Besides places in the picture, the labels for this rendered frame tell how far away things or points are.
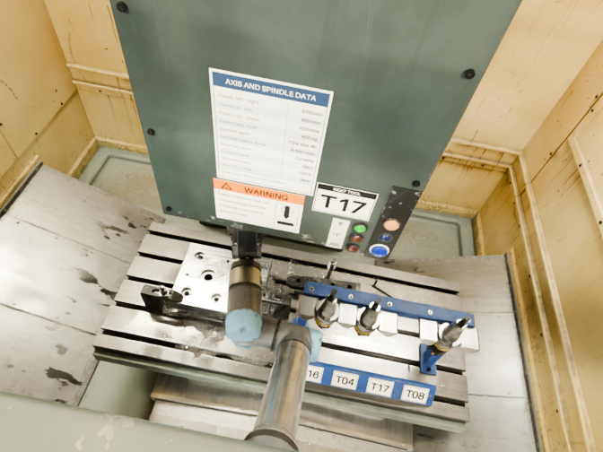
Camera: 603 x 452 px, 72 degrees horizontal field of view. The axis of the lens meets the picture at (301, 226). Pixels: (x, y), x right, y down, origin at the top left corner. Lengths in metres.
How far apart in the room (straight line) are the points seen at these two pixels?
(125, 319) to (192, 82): 1.04
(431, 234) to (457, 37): 1.76
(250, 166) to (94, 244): 1.33
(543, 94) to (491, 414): 1.18
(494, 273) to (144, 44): 1.61
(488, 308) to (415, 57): 1.40
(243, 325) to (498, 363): 1.08
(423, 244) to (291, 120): 1.65
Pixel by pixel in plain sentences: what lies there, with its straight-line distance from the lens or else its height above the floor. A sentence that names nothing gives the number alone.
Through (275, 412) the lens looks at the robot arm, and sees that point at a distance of 0.78.
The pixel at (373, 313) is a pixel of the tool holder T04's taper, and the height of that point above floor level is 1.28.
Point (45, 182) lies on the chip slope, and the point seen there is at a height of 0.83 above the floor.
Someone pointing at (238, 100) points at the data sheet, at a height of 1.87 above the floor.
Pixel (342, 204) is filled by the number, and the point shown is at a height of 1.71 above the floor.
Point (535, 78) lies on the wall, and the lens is 1.83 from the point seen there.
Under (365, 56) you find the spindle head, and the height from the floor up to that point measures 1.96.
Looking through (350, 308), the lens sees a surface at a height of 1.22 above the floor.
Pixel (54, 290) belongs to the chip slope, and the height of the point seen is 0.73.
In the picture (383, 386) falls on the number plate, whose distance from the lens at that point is 1.39.
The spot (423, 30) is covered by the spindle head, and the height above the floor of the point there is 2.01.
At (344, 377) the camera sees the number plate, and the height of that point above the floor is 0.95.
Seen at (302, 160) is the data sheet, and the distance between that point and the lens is 0.63.
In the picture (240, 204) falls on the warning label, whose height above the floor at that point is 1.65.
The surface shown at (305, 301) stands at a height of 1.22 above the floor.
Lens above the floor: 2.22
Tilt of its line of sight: 53 degrees down
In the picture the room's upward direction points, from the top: 10 degrees clockwise
